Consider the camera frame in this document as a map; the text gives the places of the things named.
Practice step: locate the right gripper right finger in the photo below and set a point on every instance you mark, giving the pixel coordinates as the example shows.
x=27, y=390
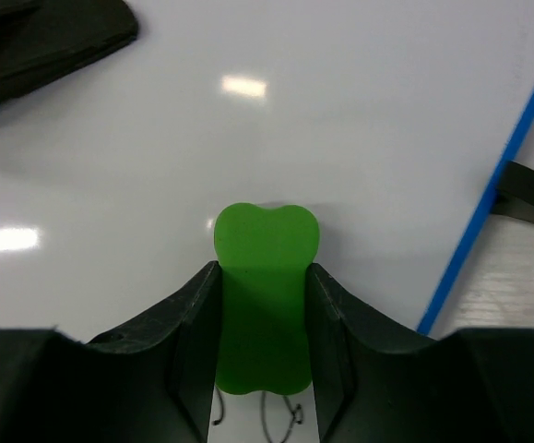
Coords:
x=363, y=368

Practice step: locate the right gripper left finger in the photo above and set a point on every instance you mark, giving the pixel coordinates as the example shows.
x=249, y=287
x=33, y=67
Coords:
x=158, y=368

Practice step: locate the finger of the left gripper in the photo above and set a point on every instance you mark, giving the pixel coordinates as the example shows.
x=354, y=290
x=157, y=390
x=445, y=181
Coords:
x=42, y=41

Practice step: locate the green whiteboard eraser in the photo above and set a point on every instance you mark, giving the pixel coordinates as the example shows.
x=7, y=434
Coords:
x=264, y=254

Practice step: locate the blue framed whiteboard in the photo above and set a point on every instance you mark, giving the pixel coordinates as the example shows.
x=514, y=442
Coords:
x=391, y=121

